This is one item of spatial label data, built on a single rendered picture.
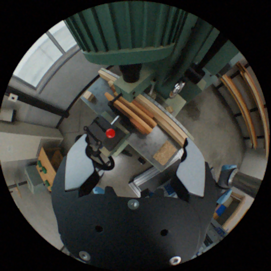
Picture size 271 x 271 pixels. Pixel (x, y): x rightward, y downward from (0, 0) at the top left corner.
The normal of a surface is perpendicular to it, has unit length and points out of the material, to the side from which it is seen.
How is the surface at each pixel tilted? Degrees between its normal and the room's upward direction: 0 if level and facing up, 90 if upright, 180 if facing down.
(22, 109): 90
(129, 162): 0
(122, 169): 0
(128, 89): 0
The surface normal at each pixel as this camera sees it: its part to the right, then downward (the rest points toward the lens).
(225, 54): -0.66, 0.75
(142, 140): -0.04, -0.06
